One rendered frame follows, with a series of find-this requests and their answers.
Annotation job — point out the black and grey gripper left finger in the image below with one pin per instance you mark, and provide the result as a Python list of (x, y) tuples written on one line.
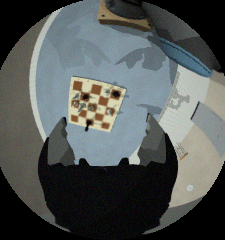
[(55, 154)]

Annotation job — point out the brown and cream chessboard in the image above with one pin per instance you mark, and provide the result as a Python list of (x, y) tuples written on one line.
[(98, 116)]

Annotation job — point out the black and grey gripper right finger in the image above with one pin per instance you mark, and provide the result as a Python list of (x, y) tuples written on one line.
[(157, 152)]

